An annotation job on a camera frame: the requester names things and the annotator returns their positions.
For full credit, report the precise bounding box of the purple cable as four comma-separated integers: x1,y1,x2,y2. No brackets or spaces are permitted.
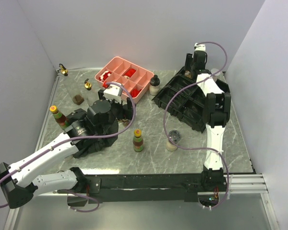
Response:
0,81,136,213
163,41,230,211

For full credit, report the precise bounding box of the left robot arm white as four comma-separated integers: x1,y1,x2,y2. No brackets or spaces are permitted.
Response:
0,84,136,209

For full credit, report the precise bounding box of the black base beam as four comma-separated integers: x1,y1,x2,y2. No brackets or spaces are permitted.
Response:
67,166,228,208

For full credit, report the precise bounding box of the black cloth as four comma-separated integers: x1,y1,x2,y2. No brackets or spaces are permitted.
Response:
68,118,119,159

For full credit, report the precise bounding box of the red sock front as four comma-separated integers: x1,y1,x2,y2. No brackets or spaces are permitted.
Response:
130,89,142,98

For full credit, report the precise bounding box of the pink divided organizer tray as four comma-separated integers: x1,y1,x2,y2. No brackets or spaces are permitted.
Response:
95,57,154,103

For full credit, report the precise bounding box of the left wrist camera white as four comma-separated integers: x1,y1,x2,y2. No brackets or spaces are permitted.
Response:
104,84,122,103

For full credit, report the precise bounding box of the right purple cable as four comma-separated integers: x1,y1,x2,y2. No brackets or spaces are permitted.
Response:
163,41,230,211

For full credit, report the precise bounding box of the glass oil bottle gold spout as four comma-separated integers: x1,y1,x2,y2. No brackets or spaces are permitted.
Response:
84,79,92,91

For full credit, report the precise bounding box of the red santa sock left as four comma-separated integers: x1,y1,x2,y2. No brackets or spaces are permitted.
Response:
99,70,112,81

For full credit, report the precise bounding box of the red santa sock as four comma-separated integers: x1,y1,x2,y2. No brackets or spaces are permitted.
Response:
99,70,112,81
123,68,136,79

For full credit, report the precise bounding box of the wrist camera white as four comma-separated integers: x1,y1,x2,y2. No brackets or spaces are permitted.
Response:
104,84,122,103
194,43,206,52

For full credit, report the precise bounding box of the dark spice jar black lid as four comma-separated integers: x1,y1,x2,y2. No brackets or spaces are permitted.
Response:
122,118,130,127

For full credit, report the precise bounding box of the brown spice bottle black cap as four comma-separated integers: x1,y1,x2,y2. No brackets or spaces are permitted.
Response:
184,70,192,79

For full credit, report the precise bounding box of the blue label white granule bottle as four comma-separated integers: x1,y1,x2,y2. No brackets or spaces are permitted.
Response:
211,68,223,82

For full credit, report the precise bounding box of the clear lid seasoning jar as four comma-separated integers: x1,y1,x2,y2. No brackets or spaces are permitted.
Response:
166,130,181,152

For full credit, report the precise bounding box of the sauce bottle yellow cap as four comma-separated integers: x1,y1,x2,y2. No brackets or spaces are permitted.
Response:
49,105,70,129
132,129,144,152

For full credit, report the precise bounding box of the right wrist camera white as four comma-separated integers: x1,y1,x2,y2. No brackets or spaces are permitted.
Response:
194,43,206,52

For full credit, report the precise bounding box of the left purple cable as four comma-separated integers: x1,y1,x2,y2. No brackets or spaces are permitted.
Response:
0,81,136,213

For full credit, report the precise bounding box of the red santa sock middle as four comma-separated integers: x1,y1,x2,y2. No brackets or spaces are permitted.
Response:
123,68,136,79

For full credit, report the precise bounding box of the black compartment bin rack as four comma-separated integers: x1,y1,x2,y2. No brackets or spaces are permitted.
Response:
152,68,231,132

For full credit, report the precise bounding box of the white salt bottle black cap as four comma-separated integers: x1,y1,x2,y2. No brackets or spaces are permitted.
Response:
149,75,160,96

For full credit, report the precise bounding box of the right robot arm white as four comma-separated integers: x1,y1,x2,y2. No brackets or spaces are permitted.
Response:
188,49,231,191

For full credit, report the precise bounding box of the aluminium rail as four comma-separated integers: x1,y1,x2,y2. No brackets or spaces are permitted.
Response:
198,173,269,195

